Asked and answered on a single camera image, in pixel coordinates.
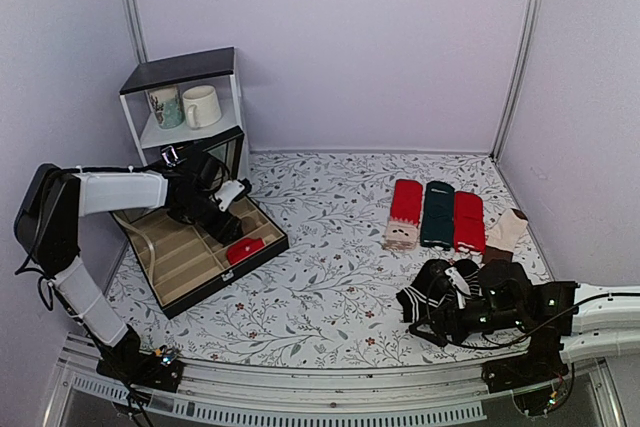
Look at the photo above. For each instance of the red sock with face pattern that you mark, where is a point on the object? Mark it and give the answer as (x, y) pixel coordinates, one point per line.
(403, 226)

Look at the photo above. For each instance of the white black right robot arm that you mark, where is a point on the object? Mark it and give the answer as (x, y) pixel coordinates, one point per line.
(565, 321)

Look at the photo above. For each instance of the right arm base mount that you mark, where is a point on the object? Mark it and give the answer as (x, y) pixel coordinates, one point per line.
(521, 371)

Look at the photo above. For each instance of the red white sock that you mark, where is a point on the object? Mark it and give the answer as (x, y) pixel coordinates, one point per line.
(469, 228)

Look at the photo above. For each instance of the white ceramic mug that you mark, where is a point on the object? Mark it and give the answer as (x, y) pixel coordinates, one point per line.
(201, 106)

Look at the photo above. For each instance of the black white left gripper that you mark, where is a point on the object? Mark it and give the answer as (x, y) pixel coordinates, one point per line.
(223, 231)

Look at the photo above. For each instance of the floral patterned table mat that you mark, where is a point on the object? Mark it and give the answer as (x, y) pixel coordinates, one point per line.
(329, 301)

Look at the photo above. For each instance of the patterned ceramic mug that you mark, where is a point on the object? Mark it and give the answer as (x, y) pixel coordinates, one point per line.
(166, 107)

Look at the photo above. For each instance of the red rolled sock in box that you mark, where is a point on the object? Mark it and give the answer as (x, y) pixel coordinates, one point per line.
(243, 249)

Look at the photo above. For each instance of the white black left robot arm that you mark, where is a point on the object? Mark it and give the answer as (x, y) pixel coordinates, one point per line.
(46, 227)

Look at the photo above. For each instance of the black compartment storage box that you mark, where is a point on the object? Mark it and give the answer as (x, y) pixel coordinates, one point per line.
(183, 264)

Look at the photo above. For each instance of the dark green sock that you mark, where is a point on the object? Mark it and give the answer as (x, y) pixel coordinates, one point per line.
(437, 227)

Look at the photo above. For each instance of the black sock white stripes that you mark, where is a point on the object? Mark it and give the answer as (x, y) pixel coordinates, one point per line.
(426, 292)

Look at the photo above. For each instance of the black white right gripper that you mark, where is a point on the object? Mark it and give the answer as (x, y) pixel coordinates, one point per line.
(458, 332)

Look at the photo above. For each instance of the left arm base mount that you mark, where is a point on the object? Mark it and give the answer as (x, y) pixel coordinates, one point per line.
(161, 369)

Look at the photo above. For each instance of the cream brown striped sock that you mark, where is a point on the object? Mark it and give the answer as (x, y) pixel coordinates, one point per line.
(503, 236)

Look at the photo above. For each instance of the right aluminium corner post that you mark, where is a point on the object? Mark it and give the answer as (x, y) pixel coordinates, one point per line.
(531, 15)

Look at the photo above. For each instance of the black grey striped sock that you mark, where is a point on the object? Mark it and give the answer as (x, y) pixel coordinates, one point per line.
(464, 275)

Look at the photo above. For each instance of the white frame black top shelf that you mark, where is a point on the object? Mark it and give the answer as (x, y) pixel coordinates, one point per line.
(218, 68)

